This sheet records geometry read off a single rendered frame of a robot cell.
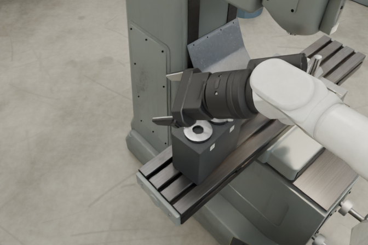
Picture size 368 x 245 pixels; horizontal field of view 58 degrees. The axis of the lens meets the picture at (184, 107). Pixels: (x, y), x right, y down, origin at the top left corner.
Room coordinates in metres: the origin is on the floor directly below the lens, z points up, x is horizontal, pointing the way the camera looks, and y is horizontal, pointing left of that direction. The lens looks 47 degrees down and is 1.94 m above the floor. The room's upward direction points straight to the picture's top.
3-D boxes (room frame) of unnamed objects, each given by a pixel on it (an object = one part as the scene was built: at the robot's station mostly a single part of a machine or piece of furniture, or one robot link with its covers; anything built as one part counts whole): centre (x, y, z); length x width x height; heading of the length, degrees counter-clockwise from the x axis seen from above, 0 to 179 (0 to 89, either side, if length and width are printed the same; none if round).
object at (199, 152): (0.68, -0.08, 1.04); 0.22 x 0.12 x 0.20; 137
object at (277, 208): (0.95, -0.39, 0.44); 0.80 x 0.30 x 0.60; 42
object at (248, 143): (0.95, -0.36, 0.90); 1.24 x 0.23 x 0.08; 132
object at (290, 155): (0.97, -0.38, 0.80); 0.50 x 0.35 x 0.12; 42
